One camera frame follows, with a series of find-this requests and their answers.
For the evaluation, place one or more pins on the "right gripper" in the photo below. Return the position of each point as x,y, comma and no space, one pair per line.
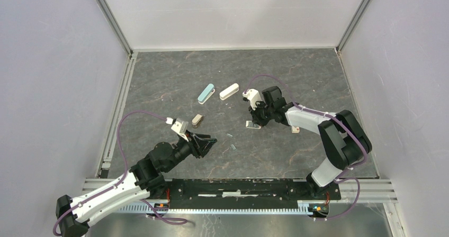
255,116

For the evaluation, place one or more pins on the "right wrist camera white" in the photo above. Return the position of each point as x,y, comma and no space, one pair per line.
253,97

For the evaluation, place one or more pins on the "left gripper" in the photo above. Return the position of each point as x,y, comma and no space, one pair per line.
195,145

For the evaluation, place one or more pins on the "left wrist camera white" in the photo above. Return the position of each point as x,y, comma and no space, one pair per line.
178,126

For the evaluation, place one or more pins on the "staple box grey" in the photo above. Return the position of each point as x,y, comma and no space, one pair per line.
252,125

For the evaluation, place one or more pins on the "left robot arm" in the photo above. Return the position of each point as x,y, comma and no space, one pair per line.
75,215

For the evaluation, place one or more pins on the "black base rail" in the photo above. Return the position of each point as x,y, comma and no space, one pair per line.
242,193

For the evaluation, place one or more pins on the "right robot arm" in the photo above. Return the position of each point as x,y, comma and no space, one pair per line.
345,142

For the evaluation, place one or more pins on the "light blue stapler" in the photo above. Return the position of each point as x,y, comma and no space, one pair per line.
206,94

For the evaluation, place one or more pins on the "white stapler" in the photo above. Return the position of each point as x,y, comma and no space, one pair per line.
229,91

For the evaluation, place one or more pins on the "white cable tray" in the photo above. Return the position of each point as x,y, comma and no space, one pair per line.
162,208

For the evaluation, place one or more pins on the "small beige stapler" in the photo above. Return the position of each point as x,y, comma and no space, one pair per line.
196,121

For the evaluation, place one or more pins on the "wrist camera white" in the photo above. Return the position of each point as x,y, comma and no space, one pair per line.
178,126
253,97

